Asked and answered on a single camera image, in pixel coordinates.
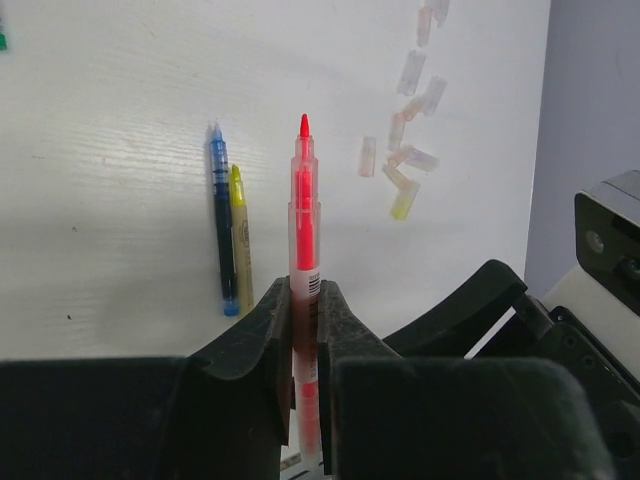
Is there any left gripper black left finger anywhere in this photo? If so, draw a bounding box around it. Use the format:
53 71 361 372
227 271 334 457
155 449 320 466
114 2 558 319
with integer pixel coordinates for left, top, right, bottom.
191 277 292 383

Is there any dark blue pen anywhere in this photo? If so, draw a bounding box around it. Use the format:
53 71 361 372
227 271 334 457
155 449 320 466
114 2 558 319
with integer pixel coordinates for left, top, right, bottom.
208 122 240 317

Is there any dark green pen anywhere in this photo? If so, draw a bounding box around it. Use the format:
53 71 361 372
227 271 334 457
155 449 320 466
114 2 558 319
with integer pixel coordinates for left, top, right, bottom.
0 16 8 52

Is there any light red pen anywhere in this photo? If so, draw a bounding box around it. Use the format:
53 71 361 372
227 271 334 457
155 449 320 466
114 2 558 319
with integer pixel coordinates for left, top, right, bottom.
288 115 321 471

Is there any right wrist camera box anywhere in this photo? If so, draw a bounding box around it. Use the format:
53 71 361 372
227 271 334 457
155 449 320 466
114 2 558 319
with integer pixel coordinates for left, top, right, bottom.
573 170 639 323

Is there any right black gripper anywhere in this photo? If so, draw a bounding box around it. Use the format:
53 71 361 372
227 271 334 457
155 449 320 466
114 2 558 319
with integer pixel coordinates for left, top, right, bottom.
384 260 639 479

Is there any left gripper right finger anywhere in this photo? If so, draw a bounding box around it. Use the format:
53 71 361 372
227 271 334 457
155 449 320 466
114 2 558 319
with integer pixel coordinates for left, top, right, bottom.
317 280 399 360

